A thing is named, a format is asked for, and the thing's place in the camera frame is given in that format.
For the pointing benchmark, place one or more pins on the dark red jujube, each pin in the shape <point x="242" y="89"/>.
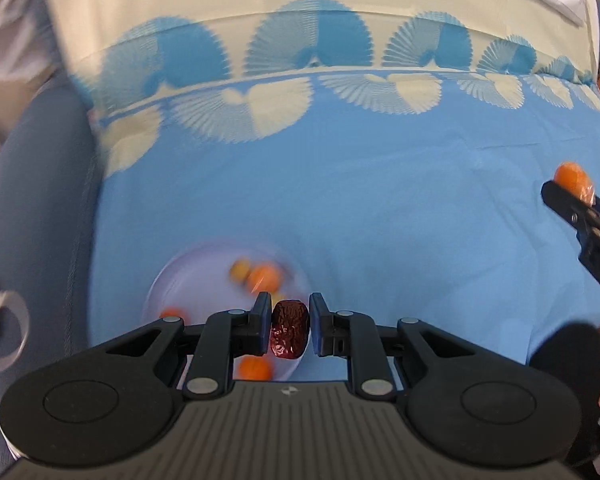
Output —
<point x="290" y="329"/>

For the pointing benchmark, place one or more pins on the light purple round plate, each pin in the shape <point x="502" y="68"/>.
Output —
<point x="197" y="281"/>

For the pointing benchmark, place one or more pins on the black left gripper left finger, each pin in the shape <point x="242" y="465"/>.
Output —
<point x="214" y="347"/>

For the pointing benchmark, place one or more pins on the yellow longan fruit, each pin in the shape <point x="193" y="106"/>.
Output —
<point x="239" y="270"/>
<point x="276" y="299"/>

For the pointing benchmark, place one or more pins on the blue patterned table cloth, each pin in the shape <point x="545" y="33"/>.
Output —
<point x="392" y="151"/>

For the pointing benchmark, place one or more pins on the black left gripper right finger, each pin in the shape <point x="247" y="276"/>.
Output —
<point x="365" y="346"/>

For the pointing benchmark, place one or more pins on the blue sofa armrest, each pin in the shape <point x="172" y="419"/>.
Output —
<point x="50" y="174"/>

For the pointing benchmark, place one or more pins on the orange mandarin small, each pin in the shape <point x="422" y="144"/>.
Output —
<point x="573" y="178"/>

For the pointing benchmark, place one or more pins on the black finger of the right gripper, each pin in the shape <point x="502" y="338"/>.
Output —
<point x="568" y="207"/>

